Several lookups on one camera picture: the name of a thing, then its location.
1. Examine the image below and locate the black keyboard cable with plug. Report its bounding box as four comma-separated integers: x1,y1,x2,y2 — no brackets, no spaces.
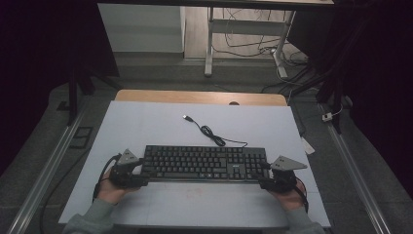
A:
182,114,249,148

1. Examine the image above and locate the aluminium rail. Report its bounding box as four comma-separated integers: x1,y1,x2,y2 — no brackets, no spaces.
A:
6,97,91,234
319,103,393,234

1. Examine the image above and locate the person's left hand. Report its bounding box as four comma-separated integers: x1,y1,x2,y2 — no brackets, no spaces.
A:
95,176,141,206

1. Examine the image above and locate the tangle of floor cables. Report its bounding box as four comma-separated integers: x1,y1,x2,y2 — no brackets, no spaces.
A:
212,8,314,96

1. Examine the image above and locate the black metal stand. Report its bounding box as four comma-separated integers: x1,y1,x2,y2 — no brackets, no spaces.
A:
285,61,346,135

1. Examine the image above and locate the white board sheet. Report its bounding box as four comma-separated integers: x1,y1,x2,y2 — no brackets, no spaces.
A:
57,100,332,229

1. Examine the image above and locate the white paper tag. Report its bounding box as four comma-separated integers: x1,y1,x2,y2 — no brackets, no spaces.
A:
299,136,317,156

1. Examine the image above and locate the dark curtain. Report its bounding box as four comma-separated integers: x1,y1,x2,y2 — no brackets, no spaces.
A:
0,0,120,174
286,0,413,204

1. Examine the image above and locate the black tripod stand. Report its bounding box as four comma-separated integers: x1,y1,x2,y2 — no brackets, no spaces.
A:
56,62,123,128

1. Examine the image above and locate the person's right hand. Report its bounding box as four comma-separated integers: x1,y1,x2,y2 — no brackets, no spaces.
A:
268,181,308,214

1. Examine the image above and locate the left hand-held gripper black cable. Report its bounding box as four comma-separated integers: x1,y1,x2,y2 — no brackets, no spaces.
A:
92,153,123,205

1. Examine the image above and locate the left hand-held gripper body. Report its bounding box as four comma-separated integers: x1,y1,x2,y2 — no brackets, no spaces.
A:
108,148,140,189

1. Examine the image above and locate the right hand-held gripper black cable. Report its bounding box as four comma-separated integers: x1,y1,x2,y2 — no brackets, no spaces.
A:
293,176,310,215

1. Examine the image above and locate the black computer keyboard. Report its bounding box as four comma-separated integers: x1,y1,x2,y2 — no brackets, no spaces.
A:
139,144,272,183

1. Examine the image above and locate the grey cabinet panel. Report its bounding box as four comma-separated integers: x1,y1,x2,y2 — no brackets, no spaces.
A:
96,3,186,54

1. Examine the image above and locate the white-framed desk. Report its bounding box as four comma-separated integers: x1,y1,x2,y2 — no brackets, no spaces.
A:
96,0,335,79

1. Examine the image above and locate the hand-held gripper black cable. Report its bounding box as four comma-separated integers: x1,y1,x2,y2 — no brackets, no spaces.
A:
293,176,310,215
92,153,123,205

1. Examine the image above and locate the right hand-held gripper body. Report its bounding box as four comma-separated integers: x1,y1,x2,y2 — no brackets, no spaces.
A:
268,155,309,194

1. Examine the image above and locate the black floor cable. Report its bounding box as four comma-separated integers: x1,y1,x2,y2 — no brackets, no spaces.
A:
39,146,93,234

